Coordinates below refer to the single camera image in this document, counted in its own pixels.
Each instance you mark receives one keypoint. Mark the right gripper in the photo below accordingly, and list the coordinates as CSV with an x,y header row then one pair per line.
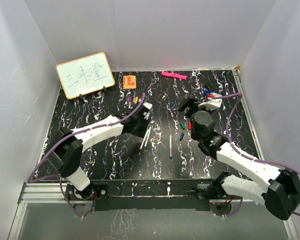
x,y
192,103

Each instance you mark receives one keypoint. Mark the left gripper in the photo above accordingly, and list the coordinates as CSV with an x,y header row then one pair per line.
x,y
140,133

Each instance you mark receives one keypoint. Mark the red pen cap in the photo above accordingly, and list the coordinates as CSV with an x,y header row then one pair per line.
x,y
189,125

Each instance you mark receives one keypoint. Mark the green pen cap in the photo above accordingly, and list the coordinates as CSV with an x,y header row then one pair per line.
x,y
182,125

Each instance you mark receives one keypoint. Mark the white pen green end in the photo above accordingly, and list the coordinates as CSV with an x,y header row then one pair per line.
x,y
147,137

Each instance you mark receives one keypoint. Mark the white pen red end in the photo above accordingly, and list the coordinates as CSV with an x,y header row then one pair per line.
x,y
144,139

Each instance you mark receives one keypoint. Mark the white pen purple end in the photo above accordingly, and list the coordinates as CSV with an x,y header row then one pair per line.
x,y
129,102

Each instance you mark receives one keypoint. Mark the white pen blue end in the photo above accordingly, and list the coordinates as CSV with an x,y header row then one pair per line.
x,y
170,147

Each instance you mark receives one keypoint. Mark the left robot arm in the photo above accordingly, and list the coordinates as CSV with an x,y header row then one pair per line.
x,y
70,144

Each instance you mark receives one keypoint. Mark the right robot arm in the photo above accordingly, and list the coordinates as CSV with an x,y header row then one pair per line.
x,y
278,189

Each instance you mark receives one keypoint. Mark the blue pen cap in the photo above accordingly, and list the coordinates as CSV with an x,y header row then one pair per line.
x,y
181,136

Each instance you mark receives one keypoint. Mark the blue stapler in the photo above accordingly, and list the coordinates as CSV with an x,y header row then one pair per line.
x,y
208,90

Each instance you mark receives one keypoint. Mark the pink plastic clip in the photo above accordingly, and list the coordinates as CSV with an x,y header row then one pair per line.
x,y
173,75

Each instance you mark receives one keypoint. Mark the orange card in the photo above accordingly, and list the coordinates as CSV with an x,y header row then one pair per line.
x,y
129,82

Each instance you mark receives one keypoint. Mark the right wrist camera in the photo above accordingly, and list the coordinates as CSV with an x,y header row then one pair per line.
x,y
213,102

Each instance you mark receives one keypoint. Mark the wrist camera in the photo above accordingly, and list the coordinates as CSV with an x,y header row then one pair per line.
x,y
146,110
213,102

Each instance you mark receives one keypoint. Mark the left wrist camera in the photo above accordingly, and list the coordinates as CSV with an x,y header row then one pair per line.
x,y
146,110

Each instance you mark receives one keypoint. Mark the small whiteboard wooden frame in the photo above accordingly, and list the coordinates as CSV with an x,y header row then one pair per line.
x,y
85,75

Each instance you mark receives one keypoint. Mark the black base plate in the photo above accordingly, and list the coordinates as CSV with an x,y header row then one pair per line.
x,y
150,194

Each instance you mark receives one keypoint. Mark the aluminium rail frame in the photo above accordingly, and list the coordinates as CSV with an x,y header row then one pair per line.
x,y
46,216

